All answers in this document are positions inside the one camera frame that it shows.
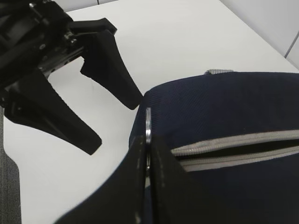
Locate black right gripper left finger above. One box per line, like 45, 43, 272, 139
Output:
56, 136, 146, 224

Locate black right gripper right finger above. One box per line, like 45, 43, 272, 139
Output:
149, 136, 197, 224

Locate navy and white lunch bag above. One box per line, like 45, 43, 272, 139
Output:
129, 70, 299, 224

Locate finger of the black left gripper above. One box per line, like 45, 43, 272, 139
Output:
80, 30, 142, 110
3, 71, 102, 155

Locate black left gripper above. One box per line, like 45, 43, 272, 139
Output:
0, 0, 117, 108

